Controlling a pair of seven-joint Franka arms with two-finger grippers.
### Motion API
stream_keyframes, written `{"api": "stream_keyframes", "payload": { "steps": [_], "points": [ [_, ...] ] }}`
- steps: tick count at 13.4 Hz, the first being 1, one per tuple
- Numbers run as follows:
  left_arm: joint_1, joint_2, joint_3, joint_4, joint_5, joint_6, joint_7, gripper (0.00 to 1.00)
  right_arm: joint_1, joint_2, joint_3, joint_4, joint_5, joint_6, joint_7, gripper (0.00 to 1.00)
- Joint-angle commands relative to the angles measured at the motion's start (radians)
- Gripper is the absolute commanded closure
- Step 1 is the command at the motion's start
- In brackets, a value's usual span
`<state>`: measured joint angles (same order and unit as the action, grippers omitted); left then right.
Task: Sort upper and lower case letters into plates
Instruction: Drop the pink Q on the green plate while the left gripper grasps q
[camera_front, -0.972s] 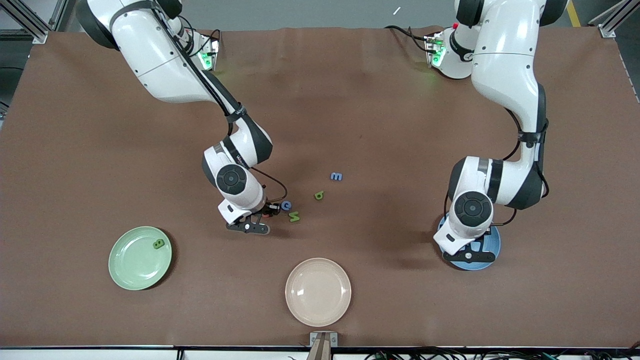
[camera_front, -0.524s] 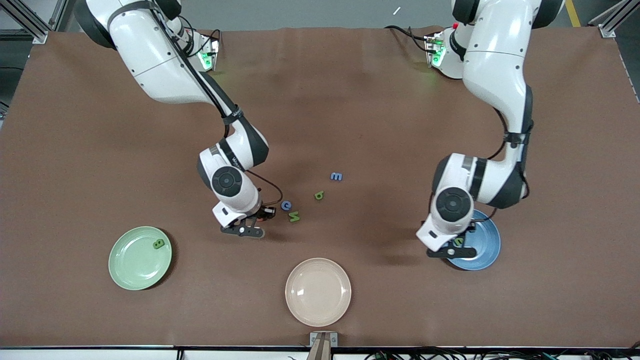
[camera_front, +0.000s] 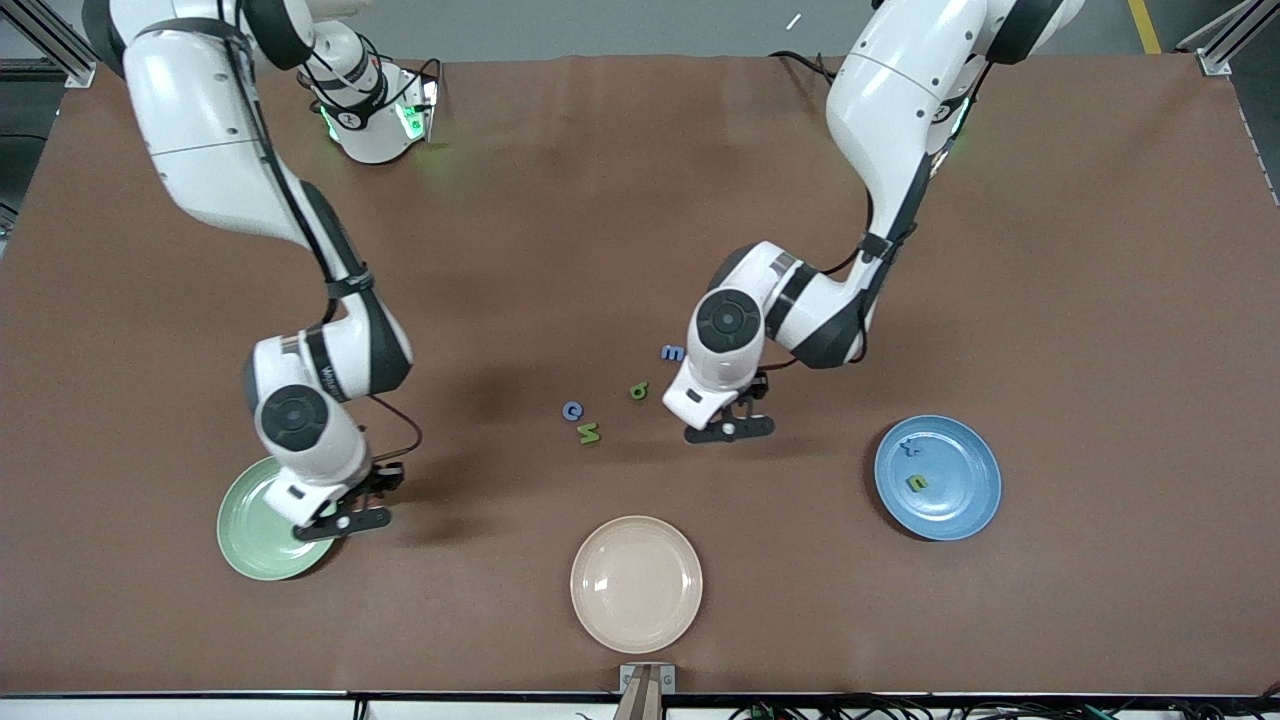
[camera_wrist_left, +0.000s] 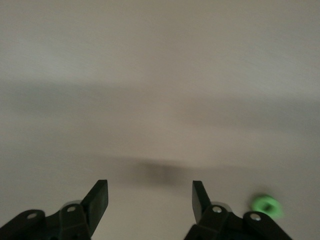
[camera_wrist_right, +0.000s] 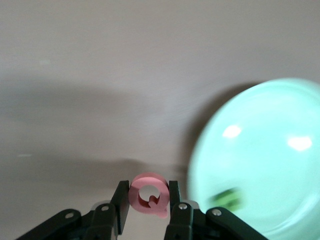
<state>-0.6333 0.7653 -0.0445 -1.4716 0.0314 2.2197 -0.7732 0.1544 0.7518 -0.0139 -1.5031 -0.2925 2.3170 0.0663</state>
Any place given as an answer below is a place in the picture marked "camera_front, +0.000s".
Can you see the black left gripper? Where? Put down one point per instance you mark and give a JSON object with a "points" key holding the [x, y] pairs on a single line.
{"points": [[755, 388]]}

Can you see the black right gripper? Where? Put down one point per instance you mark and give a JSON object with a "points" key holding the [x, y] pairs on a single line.
{"points": [[383, 477]]}

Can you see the blue lowercase letter m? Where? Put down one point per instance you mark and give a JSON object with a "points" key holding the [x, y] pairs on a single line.
{"points": [[673, 353]]}

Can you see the green lowercase letter a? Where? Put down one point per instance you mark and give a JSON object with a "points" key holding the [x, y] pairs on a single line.
{"points": [[638, 391]]}

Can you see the blue lowercase letter x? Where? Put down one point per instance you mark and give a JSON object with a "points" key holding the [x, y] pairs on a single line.
{"points": [[910, 447]]}

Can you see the green uppercase letter M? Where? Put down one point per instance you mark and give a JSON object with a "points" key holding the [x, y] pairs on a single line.
{"points": [[589, 433]]}

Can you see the blue uppercase letter C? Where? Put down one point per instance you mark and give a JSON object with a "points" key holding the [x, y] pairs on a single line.
{"points": [[565, 411]]}

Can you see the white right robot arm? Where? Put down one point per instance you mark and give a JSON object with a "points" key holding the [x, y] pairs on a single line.
{"points": [[200, 120]]}

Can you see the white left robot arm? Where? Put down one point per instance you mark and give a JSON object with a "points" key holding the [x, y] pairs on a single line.
{"points": [[900, 90]]}

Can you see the green round plate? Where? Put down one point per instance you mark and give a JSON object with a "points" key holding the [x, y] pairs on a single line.
{"points": [[250, 530]]}

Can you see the brown table mat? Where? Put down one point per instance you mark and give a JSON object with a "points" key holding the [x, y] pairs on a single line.
{"points": [[600, 250]]}

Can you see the blue round plate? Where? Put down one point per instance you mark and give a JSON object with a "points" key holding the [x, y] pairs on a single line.
{"points": [[950, 500]]}

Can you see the beige round plate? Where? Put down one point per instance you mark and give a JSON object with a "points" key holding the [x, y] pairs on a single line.
{"points": [[636, 585]]}

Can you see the metal bracket with post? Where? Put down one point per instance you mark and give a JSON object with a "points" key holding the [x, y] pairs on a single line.
{"points": [[647, 690]]}

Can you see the aluminium frame profile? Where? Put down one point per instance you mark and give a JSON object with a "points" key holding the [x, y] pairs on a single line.
{"points": [[1213, 62], [72, 76]]}

